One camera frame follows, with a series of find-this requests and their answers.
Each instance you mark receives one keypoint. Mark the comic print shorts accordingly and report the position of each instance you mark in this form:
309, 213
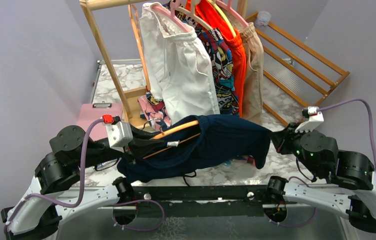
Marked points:
189, 64

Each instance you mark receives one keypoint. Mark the pink hanger right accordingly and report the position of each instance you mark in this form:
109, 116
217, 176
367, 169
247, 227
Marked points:
233, 12

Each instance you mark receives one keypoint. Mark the pink cylindrical bottle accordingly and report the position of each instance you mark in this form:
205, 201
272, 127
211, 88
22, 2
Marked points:
249, 159

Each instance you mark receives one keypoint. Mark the pink hanger left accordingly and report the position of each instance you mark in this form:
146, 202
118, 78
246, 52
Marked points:
171, 14

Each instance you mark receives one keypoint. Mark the orange red shorts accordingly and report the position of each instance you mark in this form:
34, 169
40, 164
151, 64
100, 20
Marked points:
231, 43

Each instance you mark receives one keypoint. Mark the orange twisted hanger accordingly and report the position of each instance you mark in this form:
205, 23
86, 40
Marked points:
133, 15

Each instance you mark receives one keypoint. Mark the beige shorts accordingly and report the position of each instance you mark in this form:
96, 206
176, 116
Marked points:
252, 99

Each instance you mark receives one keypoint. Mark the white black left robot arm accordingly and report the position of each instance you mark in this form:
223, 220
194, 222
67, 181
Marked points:
57, 194

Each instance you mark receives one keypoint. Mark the orange wooden hanger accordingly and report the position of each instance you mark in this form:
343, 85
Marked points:
169, 132

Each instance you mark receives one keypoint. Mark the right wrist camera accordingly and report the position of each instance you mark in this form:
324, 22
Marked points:
312, 119

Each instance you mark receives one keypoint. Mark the navy blue shorts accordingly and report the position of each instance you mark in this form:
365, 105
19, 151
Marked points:
216, 139

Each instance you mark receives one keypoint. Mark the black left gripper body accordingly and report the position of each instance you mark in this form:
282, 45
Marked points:
129, 153

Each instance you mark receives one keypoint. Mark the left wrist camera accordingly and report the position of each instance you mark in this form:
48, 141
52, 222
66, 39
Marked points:
119, 132

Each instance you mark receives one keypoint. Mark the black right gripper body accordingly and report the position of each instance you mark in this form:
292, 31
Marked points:
291, 144

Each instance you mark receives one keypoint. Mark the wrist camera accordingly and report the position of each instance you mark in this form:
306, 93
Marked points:
312, 119
119, 132

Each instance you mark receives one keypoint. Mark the wooden slatted shelf rack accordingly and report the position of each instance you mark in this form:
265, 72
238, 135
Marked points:
295, 75

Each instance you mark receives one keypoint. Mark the clear paperclip jar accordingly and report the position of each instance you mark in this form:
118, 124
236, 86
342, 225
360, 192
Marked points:
263, 18

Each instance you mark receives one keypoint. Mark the beige wooden hanger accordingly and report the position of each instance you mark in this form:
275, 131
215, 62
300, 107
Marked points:
194, 16

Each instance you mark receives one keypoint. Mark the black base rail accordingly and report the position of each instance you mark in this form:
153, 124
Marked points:
199, 201

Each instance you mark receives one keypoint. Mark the pink navy patterned shorts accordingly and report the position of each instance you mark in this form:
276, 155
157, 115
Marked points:
154, 111

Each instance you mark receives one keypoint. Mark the yellow hanger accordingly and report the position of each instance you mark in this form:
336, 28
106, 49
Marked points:
223, 16

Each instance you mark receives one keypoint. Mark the wooden clothes rack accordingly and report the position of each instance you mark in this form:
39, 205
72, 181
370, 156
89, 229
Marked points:
128, 98

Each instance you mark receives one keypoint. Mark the pink clipboard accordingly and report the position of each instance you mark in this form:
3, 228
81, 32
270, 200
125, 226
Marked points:
92, 111

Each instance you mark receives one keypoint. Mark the white shorts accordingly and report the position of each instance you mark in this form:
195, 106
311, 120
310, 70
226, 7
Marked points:
178, 65

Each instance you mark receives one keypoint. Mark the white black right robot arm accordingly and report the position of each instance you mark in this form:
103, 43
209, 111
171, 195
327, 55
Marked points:
321, 156

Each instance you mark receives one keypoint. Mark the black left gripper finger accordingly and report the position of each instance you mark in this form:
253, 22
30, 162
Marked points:
142, 147
139, 134

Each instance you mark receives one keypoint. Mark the pink hanger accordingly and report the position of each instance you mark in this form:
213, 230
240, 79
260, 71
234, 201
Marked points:
233, 12
171, 14

